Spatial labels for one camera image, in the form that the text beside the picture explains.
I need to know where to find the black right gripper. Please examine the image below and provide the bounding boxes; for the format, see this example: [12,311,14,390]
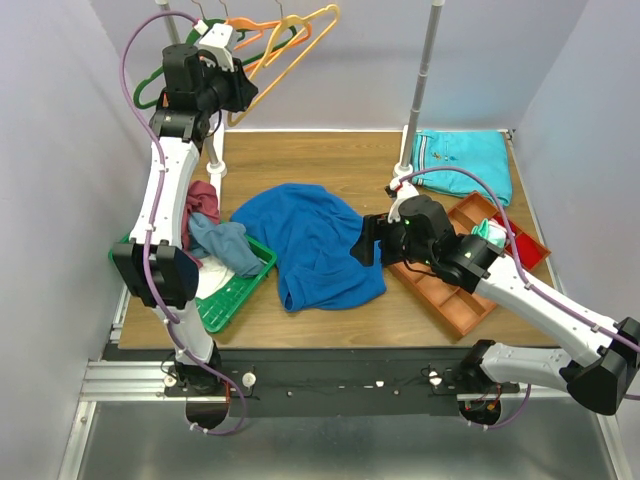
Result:
[349,211,435,266]

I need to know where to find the yellow hanger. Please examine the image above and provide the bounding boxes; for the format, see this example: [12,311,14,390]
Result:
[226,3,341,128]

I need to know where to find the blue tank top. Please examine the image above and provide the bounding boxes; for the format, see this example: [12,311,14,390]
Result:
[231,183,386,313]

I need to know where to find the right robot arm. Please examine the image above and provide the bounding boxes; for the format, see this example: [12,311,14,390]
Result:
[351,194,639,415]

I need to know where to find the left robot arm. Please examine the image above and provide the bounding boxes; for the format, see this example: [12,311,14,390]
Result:
[112,42,263,395]

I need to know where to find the orange hanger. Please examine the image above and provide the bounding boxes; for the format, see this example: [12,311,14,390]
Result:
[225,2,315,74]

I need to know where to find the green hanger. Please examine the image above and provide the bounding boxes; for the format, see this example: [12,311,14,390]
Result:
[132,17,313,110]

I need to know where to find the white right rack foot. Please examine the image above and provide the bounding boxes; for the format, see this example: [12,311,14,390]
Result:
[393,125,416,180]

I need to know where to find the white rack foot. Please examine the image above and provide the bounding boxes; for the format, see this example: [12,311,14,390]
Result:
[393,125,416,180]
[204,124,227,200]

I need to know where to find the left metal rack pole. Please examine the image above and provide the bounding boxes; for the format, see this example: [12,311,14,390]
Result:
[151,1,220,153]

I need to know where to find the metal rack pole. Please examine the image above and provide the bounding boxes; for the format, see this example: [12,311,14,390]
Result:
[151,1,220,153]
[404,0,446,169]

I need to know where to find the white left rack foot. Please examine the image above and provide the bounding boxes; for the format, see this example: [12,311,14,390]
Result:
[204,124,227,200]

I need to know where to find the brown compartment organizer tray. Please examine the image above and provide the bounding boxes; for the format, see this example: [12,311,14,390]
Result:
[387,190,552,343]

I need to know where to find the mint green sock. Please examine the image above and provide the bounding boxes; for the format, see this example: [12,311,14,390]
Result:
[471,219,508,248]

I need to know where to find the maroon shirt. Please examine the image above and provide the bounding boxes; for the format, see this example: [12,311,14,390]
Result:
[181,180,220,267]

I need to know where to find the turquoise folded shorts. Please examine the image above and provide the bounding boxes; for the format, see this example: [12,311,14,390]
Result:
[411,130,513,207]

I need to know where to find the red cloth in organizer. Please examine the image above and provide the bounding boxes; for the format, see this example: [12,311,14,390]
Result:
[509,221,550,271]

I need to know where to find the teal grey shirt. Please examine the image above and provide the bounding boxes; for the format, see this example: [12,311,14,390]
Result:
[187,212,263,278]

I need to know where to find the white cloth in tray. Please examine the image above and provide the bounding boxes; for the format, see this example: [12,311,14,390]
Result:
[196,256,235,299]

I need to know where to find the green plastic tray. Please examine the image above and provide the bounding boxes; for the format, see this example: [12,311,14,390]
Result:
[107,219,279,335]

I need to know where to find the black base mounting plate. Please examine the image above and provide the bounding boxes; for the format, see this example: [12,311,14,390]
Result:
[103,345,528,428]

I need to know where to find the right metal rack pole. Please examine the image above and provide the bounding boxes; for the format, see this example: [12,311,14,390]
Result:
[404,0,446,169]

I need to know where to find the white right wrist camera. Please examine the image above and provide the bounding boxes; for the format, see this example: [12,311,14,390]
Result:
[386,178,420,224]

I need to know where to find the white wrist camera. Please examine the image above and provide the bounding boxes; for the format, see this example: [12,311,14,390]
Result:
[386,178,420,224]
[196,23,238,72]

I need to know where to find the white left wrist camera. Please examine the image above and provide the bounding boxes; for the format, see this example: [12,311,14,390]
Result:
[196,23,238,72]

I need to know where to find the aluminium frame rail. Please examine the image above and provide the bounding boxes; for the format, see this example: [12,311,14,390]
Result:
[80,361,226,403]

